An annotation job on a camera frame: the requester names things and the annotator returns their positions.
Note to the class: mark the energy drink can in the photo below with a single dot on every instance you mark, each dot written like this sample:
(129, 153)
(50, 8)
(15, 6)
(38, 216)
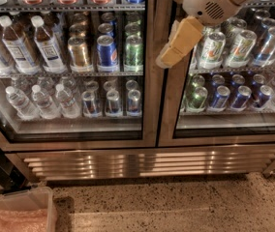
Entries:
(113, 104)
(134, 103)
(91, 106)

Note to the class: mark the blue pepsi can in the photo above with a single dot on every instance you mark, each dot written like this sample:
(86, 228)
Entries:
(107, 54)

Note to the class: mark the water bottle left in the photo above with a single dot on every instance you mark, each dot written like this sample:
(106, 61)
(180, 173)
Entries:
(26, 110)

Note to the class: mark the brown tea bottle right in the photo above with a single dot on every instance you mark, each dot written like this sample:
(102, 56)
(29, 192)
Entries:
(48, 46)

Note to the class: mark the water bottle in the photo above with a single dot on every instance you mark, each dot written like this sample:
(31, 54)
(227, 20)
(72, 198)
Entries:
(26, 110)
(69, 106)
(44, 101)

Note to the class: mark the green can lower shelf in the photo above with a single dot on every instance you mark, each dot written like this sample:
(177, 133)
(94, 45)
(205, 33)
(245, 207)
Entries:
(197, 99)

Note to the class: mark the energy drink can left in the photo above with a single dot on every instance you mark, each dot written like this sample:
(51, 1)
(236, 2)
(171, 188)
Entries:
(91, 106)

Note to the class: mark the gold soda can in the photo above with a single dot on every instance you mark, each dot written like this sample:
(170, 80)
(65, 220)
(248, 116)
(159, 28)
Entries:
(81, 61)

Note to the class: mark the blue can lower right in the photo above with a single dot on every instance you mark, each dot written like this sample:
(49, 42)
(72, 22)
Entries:
(241, 97)

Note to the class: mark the water bottle middle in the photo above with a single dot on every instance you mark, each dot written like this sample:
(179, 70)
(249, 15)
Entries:
(44, 101)

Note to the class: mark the brown tea bottle middle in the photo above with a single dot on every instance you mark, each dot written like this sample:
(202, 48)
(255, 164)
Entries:
(22, 51)

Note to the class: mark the white green soda can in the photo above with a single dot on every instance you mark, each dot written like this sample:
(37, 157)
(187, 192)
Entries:
(211, 52)

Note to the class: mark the energy drink can right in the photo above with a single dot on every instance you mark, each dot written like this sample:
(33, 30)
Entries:
(134, 103)

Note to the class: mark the glass fridge door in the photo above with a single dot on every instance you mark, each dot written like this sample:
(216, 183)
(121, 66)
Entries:
(255, 123)
(88, 19)

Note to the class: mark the energy drink can middle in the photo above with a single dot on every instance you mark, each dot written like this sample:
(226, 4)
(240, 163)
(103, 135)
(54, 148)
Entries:
(113, 104)

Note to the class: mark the clear plastic storage bin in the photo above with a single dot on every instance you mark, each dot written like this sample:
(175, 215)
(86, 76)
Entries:
(31, 200)

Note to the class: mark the water bottle right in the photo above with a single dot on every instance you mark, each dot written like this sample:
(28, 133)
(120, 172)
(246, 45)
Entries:
(69, 106)

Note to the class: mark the blue can lower left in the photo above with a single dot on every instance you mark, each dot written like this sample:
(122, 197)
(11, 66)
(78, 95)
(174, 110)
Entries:
(220, 98)

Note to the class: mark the pink bubble wrap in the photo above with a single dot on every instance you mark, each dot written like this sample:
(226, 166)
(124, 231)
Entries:
(23, 221)

